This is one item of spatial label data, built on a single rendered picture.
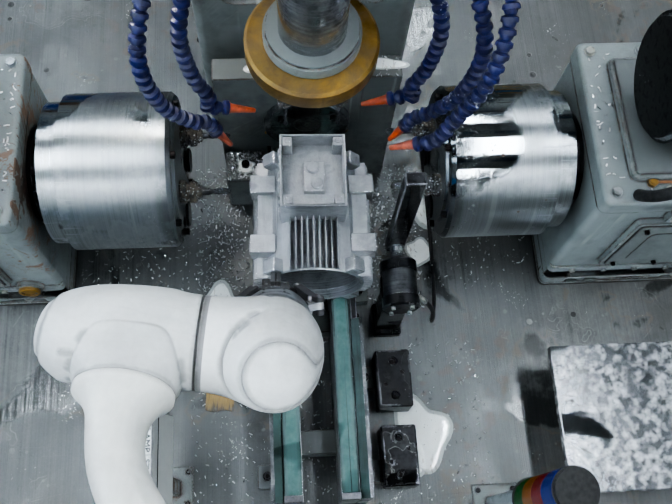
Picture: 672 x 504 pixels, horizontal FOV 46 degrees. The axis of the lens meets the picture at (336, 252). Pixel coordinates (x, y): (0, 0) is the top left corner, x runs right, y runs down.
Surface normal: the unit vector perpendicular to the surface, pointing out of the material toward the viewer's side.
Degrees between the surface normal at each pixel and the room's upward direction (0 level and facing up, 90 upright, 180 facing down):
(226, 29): 90
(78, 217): 58
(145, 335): 11
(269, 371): 27
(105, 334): 7
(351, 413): 0
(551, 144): 17
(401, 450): 0
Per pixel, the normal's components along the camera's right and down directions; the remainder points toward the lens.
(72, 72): 0.05, -0.35
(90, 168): 0.07, 0.07
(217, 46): 0.06, 0.94
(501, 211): 0.07, 0.71
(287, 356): 0.27, -0.11
